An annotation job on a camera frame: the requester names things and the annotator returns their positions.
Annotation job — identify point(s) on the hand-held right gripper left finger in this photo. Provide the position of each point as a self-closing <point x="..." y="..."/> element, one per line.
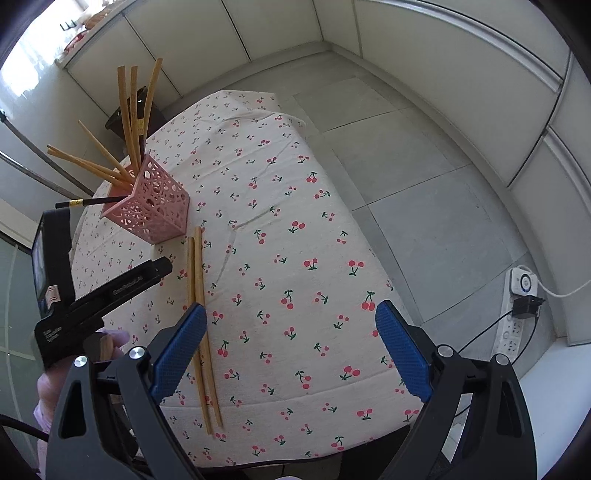
<point x="180" y="350"/>

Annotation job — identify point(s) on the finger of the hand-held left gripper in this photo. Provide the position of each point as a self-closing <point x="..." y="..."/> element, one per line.
<point x="124" y="288"/>

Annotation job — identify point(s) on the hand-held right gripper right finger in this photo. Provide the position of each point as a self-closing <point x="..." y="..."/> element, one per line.
<point x="401" y="355"/>

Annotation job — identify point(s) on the bamboo chopstick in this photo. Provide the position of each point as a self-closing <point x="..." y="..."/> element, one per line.
<point x="99" y="144"/>
<point x="123" y="101"/>
<point x="69" y="156"/>
<point x="152" y="92"/>
<point x="191" y="277"/>
<point x="92" y="171"/>
<point x="134" y="92"/>
<point x="199" y="267"/>

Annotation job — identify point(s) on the pink perforated plastic basket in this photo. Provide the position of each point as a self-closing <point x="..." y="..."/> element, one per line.
<point x="157" y="217"/>

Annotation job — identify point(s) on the black chopstick with gold band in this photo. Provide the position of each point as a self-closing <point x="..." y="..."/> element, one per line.
<point x="97" y="201"/>

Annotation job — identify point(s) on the person's left hand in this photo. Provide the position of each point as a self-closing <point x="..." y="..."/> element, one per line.
<point x="114" y="338"/>

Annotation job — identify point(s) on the metal pole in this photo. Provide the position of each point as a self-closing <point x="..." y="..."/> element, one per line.
<point x="27" y="171"/>
<point x="46" y="159"/>

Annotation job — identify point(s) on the white power strip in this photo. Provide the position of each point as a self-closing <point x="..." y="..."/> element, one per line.
<point x="510" y="332"/>

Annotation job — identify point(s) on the black power adapter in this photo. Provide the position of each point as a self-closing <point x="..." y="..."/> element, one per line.
<point x="526" y="307"/>

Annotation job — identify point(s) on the white timer plug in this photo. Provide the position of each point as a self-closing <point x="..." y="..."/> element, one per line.
<point x="524" y="280"/>

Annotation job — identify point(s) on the dark trash bin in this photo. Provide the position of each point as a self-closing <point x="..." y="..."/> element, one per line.
<point x="115" y="122"/>

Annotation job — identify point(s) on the cherry print tablecloth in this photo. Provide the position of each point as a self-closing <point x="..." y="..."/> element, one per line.
<point x="300" y="207"/>

